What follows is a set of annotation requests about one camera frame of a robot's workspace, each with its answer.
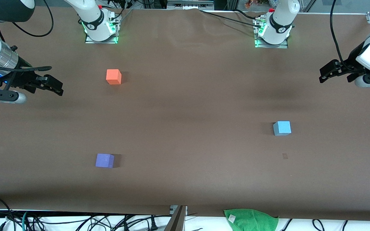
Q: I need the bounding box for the blue foam block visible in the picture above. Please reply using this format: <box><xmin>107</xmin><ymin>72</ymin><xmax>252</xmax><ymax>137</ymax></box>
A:
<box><xmin>273</xmin><ymin>121</ymin><xmax>292</xmax><ymax>136</ymax></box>

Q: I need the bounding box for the orange foam block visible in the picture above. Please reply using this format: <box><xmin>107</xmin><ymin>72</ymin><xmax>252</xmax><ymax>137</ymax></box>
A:
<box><xmin>106</xmin><ymin>69</ymin><xmax>122</xmax><ymax>85</ymax></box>

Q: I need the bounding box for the purple foam block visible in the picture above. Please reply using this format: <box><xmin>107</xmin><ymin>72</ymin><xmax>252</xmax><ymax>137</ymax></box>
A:
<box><xmin>95</xmin><ymin>153</ymin><xmax>115</xmax><ymax>168</ymax></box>

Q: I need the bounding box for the brown table cover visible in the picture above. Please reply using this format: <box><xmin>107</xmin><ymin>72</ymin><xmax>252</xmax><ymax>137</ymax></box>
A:
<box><xmin>0</xmin><ymin>6</ymin><xmax>370</xmax><ymax>222</ymax></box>

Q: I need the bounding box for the silver background device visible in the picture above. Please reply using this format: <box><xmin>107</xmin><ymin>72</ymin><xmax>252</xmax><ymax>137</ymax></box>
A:
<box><xmin>167</xmin><ymin>0</ymin><xmax>215</xmax><ymax>10</ymax></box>

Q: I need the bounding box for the green cloth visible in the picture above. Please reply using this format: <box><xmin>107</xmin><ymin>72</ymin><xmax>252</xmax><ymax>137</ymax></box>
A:
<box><xmin>224</xmin><ymin>209</ymin><xmax>279</xmax><ymax>231</ymax></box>

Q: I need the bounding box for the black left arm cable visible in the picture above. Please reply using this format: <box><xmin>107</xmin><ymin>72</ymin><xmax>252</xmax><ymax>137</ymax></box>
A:
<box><xmin>330</xmin><ymin>0</ymin><xmax>347</xmax><ymax>64</ymax></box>

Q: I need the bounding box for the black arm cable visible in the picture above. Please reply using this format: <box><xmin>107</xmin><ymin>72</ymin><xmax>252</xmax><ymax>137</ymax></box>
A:
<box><xmin>330</xmin><ymin>0</ymin><xmax>347</xmax><ymax>64</ymax></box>
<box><xmin>11</xmin><ymin>0</ymin><xmax>54</xmax><ymax>37</ymax></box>

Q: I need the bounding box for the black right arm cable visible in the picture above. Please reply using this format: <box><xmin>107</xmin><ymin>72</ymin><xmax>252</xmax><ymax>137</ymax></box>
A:
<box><xmin>11</xmin><ymin>0</ymin><xmax>54</xmax><ymax>37</ymax></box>

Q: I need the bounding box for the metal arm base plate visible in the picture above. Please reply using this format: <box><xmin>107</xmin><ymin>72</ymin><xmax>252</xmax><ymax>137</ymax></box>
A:
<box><xmin>253</xmin><ymin>18</ymin><xmax>289</xmax><ymax>49</ymax></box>
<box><xmin>85</xmin><ymin>14</ymin><xmax>121</xmax><ymax>44</ymax></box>

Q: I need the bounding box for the black cable on table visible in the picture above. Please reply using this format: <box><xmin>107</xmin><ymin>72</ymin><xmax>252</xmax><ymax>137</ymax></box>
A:
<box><xmin>199</xmin><ymin>10</ymin><xmax>262</xmax><ymax>25</ymax></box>

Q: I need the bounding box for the black tangled cable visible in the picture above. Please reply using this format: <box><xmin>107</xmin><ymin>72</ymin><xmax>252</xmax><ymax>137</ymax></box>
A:
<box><xmin>76</xmin><ymin>214</ymin><xmax>160</xmax><ymax>231</ymax></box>

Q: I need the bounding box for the grey metal post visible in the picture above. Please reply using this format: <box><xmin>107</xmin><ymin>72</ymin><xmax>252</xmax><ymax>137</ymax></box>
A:
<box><xmin>165</xmin><ymin>205</ymin><xmax>188</xmax><ymax>231</ymax></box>

